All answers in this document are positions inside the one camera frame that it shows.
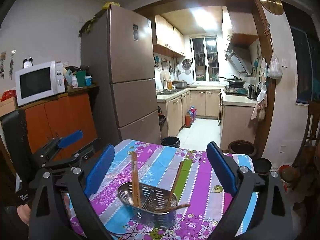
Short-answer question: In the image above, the brown tall refrigerator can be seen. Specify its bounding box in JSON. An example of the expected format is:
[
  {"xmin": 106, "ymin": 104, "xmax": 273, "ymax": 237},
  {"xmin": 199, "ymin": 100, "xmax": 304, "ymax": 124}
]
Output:
[{"xmin": 81, "ymin": 5, "xmax": 161, "ymax": 145}]

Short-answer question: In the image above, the gold round wall clock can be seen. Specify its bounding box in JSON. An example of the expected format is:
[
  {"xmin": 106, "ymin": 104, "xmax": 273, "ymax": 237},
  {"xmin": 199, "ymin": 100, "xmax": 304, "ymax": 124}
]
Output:
[{"xmin": 259, "ymin": 0, "xmax": 284, "ymax": 16}]

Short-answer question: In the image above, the white plastic bag hanging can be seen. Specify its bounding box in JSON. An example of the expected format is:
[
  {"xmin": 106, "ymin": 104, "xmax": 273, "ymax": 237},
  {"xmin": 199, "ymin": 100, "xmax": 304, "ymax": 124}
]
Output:
[{"xmin": 268, "ymin": 53, "xmax": 283, "ymax": 80}]

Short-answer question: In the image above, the range hood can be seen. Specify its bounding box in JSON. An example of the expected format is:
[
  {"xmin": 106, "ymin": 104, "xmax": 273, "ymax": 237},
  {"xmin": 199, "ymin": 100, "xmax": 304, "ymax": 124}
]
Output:
[{"xmin": 225, "ymin": 33, "xmax": 258, "ymax": 76}]

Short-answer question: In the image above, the orange wooden cabinet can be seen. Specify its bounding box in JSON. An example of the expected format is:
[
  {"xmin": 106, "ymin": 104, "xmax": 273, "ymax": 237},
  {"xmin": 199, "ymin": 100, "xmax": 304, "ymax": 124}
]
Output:
[{"xmin": 21, "ymin": 85, "xmax": 99, "ymax": 160}]

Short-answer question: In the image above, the black wok on stove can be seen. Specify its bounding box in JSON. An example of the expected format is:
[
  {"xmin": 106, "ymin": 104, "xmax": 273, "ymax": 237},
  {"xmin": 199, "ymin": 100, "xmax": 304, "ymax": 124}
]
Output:
[{"xmin": 220, "ymin": 75, "xmax": 246, "ymax": 88}]

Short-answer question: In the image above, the floral striped tablecloth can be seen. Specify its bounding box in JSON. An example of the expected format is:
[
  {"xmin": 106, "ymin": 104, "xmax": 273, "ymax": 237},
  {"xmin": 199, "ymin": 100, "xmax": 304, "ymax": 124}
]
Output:
[{"xmin": 61, "ymin": 139, "xmax": 259, "ymax": 240}]

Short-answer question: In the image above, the brown clay pot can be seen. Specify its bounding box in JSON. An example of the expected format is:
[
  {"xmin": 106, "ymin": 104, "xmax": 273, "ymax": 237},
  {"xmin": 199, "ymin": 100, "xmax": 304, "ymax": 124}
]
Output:
[{"xmin": 228, "ymin": 140, "xmax": 257, "ymax": 157}]

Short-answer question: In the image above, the blue perforated utensil holder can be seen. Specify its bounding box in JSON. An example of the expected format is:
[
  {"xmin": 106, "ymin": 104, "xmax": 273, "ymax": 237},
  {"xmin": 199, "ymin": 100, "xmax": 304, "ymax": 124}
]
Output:
[{"xmin": 117, "ymin": 181, "xmax": 178, "ymax": 229}]

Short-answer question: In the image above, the cardboard box on cabinet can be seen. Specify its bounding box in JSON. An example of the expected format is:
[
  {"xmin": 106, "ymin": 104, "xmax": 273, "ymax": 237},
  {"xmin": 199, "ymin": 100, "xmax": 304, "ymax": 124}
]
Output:
[{"xmin": 0, "ymin": 97, "xmax": 17, "ymax": 117}]

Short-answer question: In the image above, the black trash bin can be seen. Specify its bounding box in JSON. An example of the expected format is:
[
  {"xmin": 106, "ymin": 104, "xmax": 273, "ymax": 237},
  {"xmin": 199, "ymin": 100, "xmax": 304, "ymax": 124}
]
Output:
[{"xmin": 161, "ymin": 137, "xmax": 180, "ymax": 148}]

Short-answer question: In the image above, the wooden chair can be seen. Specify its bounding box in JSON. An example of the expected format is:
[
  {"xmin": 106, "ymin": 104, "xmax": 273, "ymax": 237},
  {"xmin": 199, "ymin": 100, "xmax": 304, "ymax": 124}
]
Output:
[{"xmin": 292, "ymin": 100, "xmax": 319, "ymax": 176}]

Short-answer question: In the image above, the person's left hand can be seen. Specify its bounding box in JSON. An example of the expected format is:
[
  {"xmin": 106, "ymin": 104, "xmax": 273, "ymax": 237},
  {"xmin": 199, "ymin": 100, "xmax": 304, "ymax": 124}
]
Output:
[{"xmin": 17, "ymin": 204, "xmax": 31, "ymax": 225}]

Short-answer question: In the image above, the wooden chopstick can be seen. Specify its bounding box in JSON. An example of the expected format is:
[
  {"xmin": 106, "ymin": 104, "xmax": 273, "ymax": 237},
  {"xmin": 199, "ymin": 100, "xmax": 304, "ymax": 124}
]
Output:
[
  {"xmin": 155, "ymin": 203, "xmax": 190, "ymax": 213},
  {"xmin": 131, "ymin": 152, "xmax": 141, "ymax": 207},
  {"xmin": 165, "ymin": 161, "xmax": 184, "ymax": 209}
]

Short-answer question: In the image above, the white microwave oven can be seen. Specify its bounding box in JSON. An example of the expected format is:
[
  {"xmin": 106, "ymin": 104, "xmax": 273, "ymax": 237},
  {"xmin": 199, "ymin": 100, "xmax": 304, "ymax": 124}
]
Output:
[{"xmin": 15, "ymin": 61, "xmax": 66, "ymax": 106}]

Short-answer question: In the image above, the steel electric kettle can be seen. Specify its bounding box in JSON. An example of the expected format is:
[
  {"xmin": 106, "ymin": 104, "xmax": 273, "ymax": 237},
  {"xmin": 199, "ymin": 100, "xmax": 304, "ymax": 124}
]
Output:
[{"xmin": 247, "ymin": 84, "xmax": 257, "ymax": 100}]

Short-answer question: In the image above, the kitchen window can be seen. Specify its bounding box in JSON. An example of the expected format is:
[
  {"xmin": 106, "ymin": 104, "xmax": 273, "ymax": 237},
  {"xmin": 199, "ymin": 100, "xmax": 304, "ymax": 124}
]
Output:
[{"xmin": 191, "ymin": 36, "xmax": 220, "ymax": 82}]

